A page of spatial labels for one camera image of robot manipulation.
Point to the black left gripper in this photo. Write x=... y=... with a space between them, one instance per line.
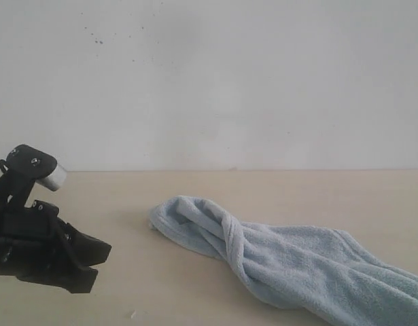
x=36 y=243

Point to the light blue terry towel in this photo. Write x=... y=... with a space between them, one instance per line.
x=322 y=270

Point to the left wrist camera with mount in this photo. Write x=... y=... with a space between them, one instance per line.
x=23 y=167

